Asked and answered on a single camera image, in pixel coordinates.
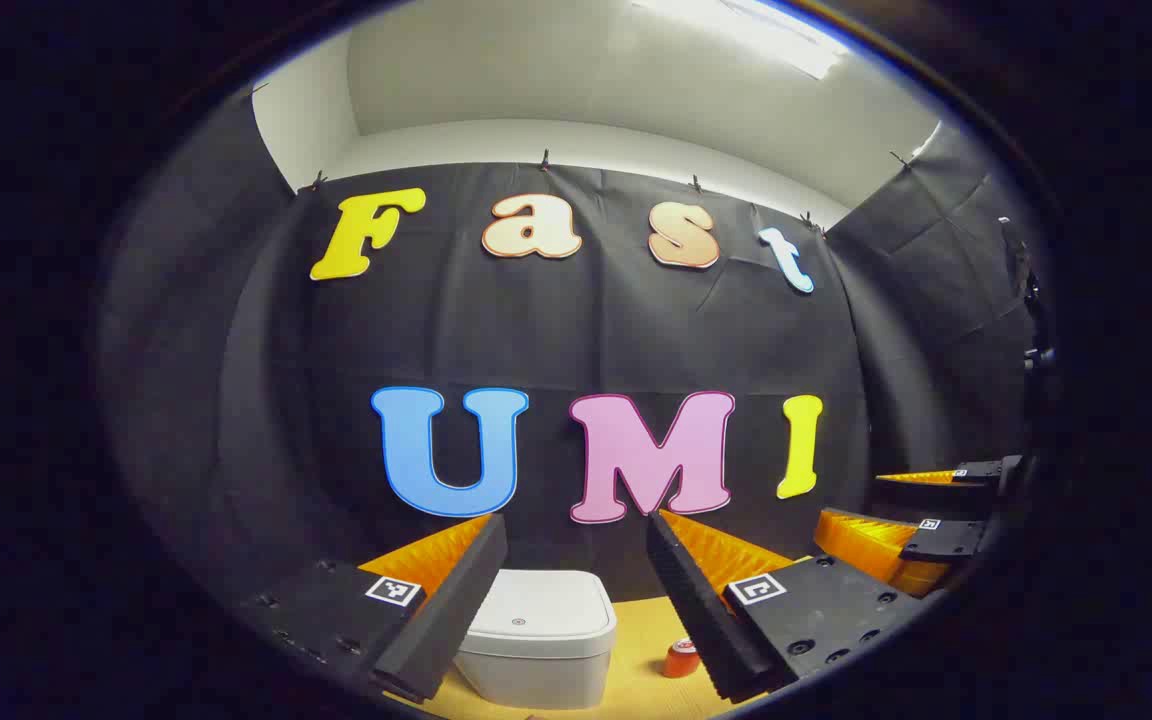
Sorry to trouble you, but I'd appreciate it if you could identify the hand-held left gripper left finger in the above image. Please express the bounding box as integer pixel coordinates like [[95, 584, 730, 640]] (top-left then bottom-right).
[[236, 513, 509, 704]]

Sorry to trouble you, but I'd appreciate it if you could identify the black backdrop cloth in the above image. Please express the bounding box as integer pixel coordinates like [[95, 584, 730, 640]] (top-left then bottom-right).
[[101, 85, 1047, 641]]

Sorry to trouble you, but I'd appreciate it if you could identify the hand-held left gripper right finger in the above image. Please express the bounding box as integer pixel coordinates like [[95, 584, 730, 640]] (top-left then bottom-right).
[[646, 508, 929, 703]]

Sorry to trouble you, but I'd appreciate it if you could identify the grey desktop garbage bin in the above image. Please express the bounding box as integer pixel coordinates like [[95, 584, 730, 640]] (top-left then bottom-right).
[[454, 570, 619, 711]]

